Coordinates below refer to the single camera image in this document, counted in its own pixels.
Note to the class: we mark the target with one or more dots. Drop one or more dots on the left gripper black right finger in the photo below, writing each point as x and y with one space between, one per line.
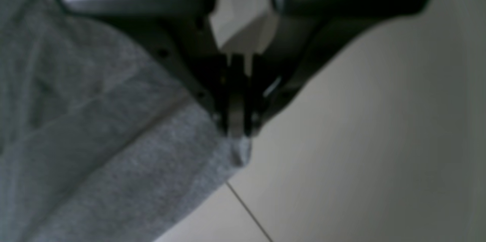
309 33

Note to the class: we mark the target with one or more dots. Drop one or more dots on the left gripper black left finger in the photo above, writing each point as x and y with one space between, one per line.
178 35

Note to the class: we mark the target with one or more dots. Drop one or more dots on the grey T-shirt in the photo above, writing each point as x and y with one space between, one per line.
98 142

